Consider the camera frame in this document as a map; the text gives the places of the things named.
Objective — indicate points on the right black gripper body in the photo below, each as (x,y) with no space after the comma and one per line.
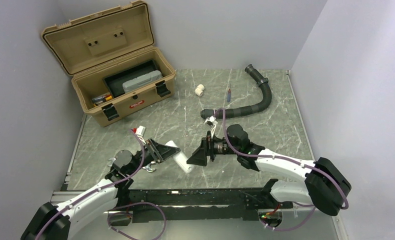
(222,147)

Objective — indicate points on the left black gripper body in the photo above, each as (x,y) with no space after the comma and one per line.
(148,157)

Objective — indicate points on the white remote control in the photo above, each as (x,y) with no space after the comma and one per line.
(181,160)

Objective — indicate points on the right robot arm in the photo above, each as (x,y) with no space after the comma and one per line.
(318,183)

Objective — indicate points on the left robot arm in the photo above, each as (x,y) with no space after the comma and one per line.
(63,220)

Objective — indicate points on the silver open-end wrench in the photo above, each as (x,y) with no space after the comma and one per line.
(117,164)

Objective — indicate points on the white pipe fitting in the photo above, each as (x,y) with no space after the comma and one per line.
(199,90)

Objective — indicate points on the grey plastic case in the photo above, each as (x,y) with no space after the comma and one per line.
(140,81)

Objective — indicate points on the orange black tool in toolbox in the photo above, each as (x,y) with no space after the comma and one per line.
(101,99)

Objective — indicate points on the black tray in toolbox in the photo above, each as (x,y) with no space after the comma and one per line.
(115,81)

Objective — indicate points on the tan plastic toolbox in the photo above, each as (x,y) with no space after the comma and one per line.
(102,44)

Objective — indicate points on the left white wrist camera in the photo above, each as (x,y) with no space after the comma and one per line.
(140,132)

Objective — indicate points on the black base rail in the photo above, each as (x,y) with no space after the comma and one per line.
(145,205)

